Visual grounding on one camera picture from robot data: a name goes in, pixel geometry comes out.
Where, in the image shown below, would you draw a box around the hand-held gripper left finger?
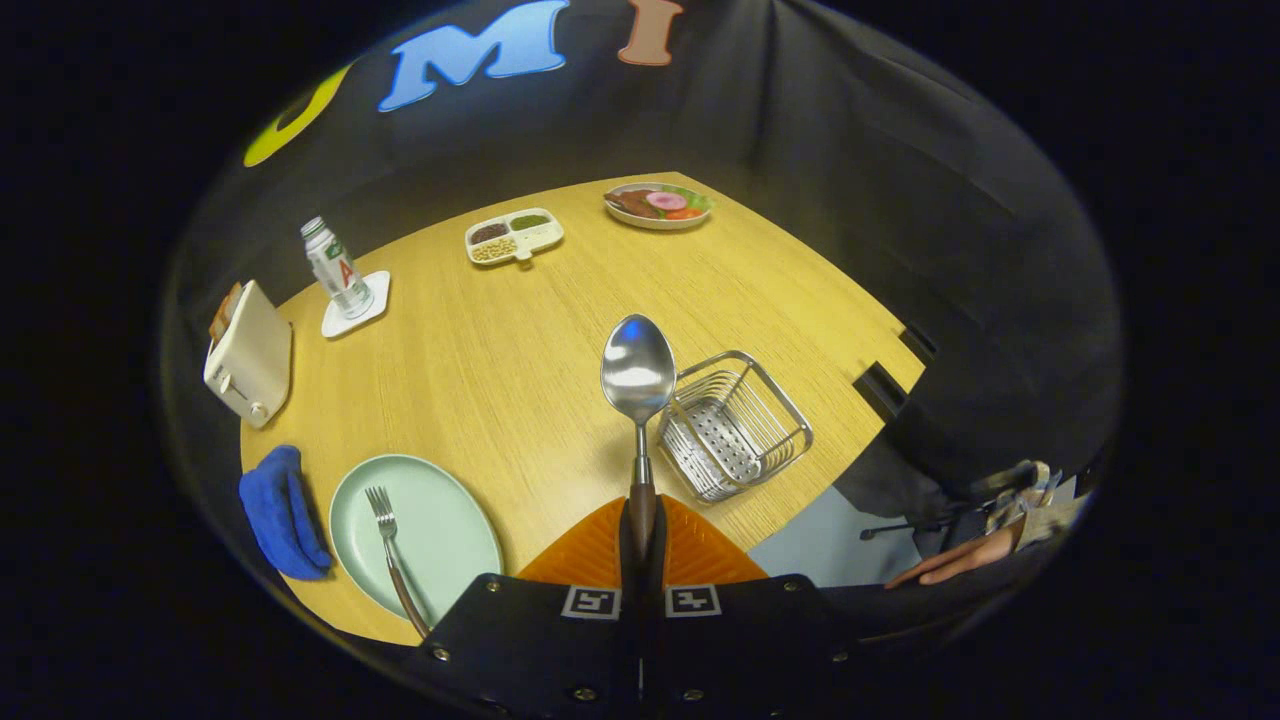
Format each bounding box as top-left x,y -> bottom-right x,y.
415,497 -> 641,720

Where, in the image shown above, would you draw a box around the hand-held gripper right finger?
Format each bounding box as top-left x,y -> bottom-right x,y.
640,495 -> 863,720

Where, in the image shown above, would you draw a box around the metal fork with brown handle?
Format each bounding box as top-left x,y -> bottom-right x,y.
365,486 -> 431,641

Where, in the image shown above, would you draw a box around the metal spoon with brown handle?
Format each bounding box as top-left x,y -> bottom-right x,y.
600,313 -> 678,561

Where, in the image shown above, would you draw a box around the pale green round plate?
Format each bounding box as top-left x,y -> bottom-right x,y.
329,454 -> 504,626

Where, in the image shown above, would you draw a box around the blue folded towel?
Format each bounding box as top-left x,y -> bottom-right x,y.
238,445 -> 334,581

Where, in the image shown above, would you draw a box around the white square coaster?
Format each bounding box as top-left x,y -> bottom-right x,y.
321,270 -> 391,340

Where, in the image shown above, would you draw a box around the white toaster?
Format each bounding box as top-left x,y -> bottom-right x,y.
203,280 -> 294,431

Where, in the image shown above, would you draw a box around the white divided snack tray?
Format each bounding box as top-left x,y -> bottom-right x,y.
465,208 -> 565,268

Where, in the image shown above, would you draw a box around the clear plastic drink bottle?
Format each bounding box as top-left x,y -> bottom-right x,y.
301,217 -> 374,321

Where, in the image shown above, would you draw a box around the plate of toy food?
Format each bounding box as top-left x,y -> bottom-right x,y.
603,182 -> 713,232

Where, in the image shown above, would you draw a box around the toast slices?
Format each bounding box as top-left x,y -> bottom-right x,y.
208,282 -> 244,346

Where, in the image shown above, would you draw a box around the metal wire cutlery basket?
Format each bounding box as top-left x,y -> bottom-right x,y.
657,350 -> 814,504

